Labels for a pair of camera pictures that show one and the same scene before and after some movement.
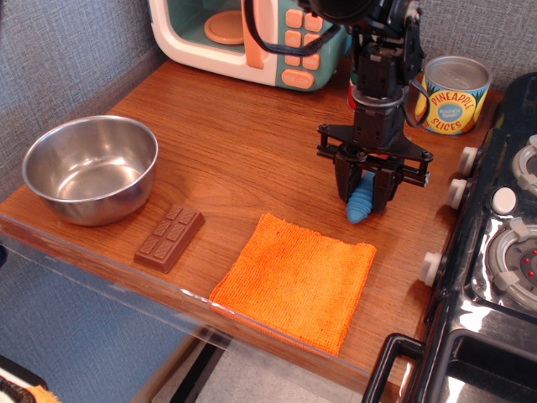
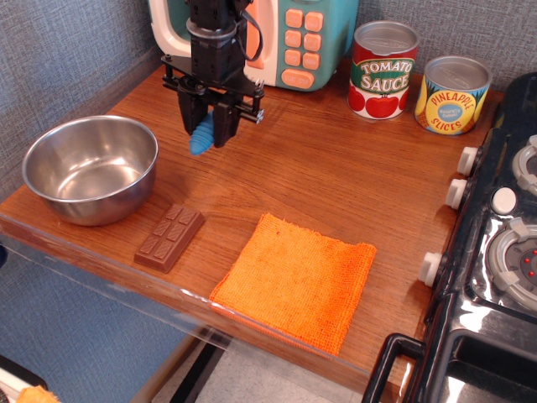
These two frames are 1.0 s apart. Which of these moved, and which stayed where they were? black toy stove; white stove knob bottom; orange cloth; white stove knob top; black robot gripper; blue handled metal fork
Moved: black robot gripper; blue handled metal fork
Stayed: black toy stove; white stove knob top; white stove knob bottom; orange cloth
